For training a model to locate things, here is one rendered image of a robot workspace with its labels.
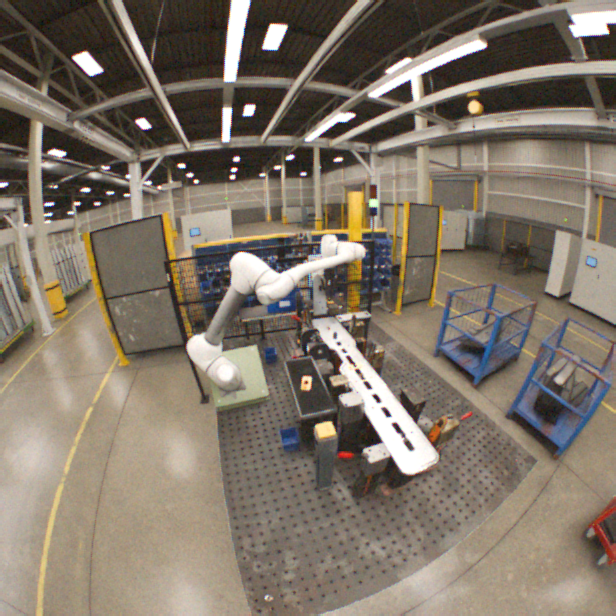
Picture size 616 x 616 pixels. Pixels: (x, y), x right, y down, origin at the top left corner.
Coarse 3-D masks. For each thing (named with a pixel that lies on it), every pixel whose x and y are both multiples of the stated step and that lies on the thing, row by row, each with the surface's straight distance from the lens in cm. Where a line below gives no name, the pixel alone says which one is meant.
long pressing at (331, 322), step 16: (320, 320) 190; (336, 320) 190; (352, 352) 152; (368, 368) 140; (352, 384) 129; (384, 384) 132; (368, 400) 121; (384, 400) 122; (368, 416) 114; (384, 416) 115; (400, 416) 117; (384, 432) 109; (416, 432) 113; (400, 448) 106; (416, 448) 107; (432, 448) 110; (400, 464) 101; (416, 464) 103; (432, 464) 106
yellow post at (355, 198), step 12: (360, 192) 229; (360, 204) 228; (360, 216) 228; (360, 228) 229; (360, 240) 230; (360, 264) 235; (348, 276) 242; (360, 276) 238; (348, 288) 245; (348, 300) 248
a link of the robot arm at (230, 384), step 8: (216, 360) 143; (224, 360) 143; (216, 368) 138; (224, 368) 137; (232, 368) 137; (216, 376) 137; (224, 376) 136; (232, 376) 136; (240, 376) 146; (224, 384) 138; (232, 384) 140
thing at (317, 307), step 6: (318, 276) 188; (318, 282) 189; (324, 282) 191; (318, 288) 191; (318, 294) 192; (324, 294) 194; (318, 300) 194; (324, 300) 196; (318, 306) 196; (324, 306) 198; (318, 312) 198; (324, 312) 200
